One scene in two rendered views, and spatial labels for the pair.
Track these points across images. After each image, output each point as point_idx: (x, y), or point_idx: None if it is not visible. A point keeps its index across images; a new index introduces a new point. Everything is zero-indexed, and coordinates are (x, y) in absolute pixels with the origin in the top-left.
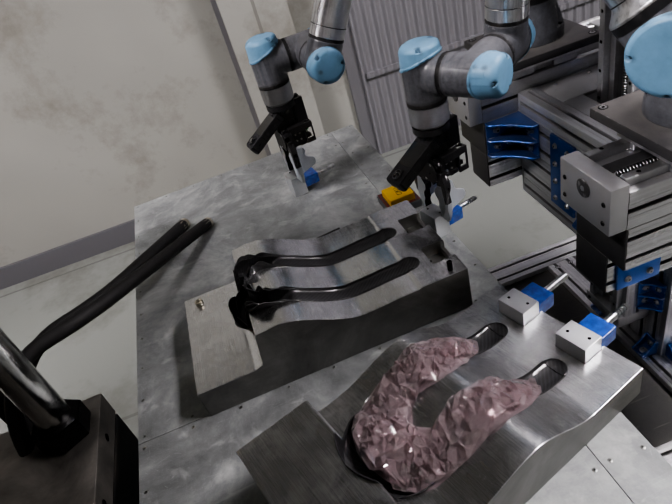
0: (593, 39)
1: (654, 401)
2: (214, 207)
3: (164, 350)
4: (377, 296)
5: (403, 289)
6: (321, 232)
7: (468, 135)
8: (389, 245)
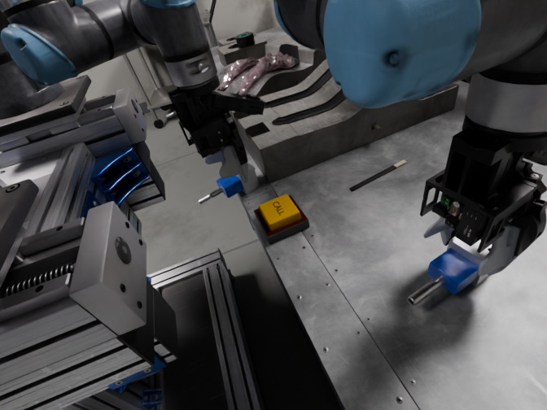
0: None
1: (173, 307)
2: None
3: (461, 93)
4: (286, 93)
5: (269, 96)
6: (374, 186)
7: (148, 332)
8: (277, 115)
